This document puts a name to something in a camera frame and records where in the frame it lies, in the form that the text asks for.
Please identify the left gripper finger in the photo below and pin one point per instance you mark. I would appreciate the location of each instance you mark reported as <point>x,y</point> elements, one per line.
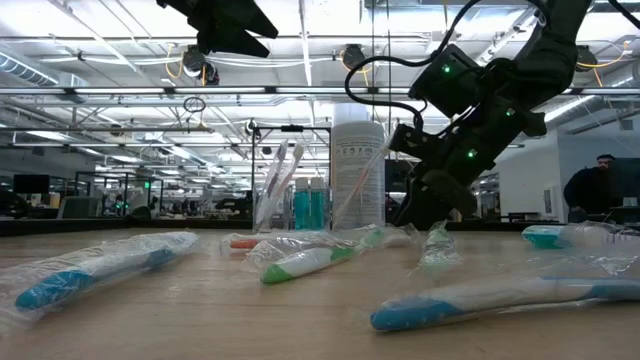
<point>240,17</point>
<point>240,44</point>

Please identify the white wipes canister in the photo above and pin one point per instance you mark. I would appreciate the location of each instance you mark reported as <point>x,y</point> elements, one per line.
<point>350,165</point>

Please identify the black cabinet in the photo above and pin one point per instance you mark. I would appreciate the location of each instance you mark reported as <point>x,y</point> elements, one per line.
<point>397,175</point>

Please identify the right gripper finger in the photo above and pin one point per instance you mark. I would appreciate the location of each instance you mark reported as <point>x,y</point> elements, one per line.
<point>406,202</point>
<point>425,210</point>

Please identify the black computer monitor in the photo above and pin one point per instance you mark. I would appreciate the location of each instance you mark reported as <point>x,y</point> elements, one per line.
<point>625,182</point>
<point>31,183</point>

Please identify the grey machine cover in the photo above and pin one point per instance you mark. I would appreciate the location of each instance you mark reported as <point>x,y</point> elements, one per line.
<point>77,207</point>

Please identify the blue toothbrush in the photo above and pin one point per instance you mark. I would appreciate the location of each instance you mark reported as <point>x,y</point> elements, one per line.
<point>100,270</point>
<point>475,300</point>

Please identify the clear acrylic holder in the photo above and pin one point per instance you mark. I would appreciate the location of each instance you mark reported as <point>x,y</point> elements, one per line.
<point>290,220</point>

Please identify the small blue mouthwash bottle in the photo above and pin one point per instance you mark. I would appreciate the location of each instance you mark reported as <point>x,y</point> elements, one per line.
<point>318,202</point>
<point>545,237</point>
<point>302,202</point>

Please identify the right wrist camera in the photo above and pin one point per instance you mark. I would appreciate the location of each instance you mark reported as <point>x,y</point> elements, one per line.
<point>415,142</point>

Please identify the person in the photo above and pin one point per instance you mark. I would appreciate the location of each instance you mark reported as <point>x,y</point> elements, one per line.
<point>590,192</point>

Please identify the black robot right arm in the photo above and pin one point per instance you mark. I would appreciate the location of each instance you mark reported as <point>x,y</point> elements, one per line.
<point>550,60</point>

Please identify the green toothbrush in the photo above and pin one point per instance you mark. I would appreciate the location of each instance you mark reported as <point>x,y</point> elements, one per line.
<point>305,262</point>
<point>439,247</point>

